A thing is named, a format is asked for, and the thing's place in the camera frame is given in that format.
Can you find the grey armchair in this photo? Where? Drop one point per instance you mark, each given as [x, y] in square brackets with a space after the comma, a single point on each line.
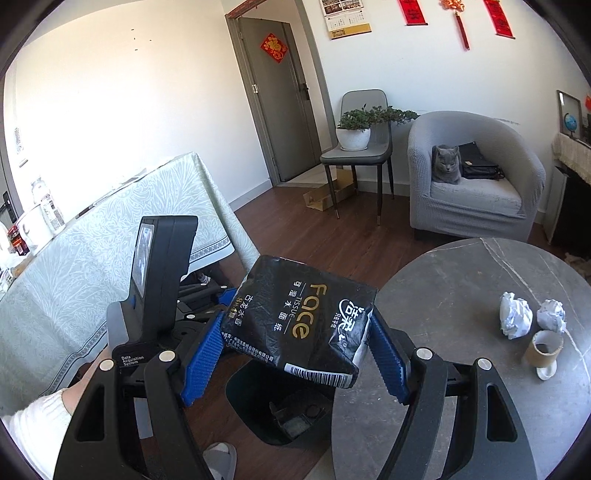
[425, 184]

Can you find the red wall banner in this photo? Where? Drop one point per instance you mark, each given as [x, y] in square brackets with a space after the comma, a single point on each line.
[412, 11]
[498, 18]

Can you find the grey slipper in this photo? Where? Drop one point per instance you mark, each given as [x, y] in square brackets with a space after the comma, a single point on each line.
[221, 461]

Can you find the red knot wall hanging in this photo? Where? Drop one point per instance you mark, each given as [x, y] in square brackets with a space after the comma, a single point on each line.
[461, 27]

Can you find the black tissue packet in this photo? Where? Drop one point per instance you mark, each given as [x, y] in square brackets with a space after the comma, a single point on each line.
[295, 314]

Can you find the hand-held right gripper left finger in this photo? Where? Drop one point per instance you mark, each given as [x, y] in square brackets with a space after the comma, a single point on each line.
[203, 360]

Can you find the round grey marble table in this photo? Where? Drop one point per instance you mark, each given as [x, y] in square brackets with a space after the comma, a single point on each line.
[461, 300]

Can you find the red door decoration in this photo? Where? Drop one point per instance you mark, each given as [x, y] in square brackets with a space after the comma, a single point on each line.
[274, 47]

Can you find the dark sideboard cabinet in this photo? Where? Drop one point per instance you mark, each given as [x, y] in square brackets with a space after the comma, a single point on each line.
[577, 212]

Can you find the grey cat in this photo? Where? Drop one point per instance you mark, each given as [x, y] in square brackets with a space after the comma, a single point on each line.
[446, 166]

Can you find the white pot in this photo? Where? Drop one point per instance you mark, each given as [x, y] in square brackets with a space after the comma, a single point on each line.
[34, 230]

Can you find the white paper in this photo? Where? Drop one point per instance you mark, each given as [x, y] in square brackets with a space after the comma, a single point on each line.
[551, 316]
[516, 316]

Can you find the wall calendar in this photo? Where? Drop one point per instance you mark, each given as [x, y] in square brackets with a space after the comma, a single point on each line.
[346, 21]

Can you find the red black box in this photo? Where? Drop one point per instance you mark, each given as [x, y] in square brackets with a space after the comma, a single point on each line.
[19, 242]

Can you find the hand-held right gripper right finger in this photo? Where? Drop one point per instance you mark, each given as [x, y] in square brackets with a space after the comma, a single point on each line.
[390, 360]

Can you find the table with patterned tablecloth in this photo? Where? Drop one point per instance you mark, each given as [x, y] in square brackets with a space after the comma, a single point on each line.
[92, 258]

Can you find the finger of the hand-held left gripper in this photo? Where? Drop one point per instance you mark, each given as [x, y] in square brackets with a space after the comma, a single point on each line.
[228, 296]
[194, 317]

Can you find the clear labelled jar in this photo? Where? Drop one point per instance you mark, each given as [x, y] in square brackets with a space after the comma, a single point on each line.
[48, 207]

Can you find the black bag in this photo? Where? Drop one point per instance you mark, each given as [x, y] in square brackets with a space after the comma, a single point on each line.
[480, 164]

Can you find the picture frame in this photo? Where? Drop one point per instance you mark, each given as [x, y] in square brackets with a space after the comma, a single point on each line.
[561, 104]

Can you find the cardboard tube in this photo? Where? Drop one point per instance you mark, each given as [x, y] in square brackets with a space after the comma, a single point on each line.
[540, 357]

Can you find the white panel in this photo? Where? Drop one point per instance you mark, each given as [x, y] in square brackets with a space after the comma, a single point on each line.
[554, 207]

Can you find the grey door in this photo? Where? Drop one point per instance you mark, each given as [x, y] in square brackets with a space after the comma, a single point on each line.
[281, 115]

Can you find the small blue globe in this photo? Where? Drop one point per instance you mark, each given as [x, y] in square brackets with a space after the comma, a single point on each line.
[571, 122]

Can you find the flat cardboard box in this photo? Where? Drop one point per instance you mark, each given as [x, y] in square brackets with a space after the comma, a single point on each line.
[323, 196]

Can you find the beige lace cloth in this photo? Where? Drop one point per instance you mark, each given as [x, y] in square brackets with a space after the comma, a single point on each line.
[572, 152]

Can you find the potted green plant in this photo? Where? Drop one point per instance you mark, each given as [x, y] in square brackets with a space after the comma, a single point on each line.
[353, 138]

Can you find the person's left forearm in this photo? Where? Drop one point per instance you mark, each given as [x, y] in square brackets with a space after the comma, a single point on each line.
[37, 429]

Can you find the grey dining chair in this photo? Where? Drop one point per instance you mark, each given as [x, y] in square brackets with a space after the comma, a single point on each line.
[364, 99]

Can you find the black trash bin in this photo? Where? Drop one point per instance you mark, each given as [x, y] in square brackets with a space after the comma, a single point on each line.
[249, 406]

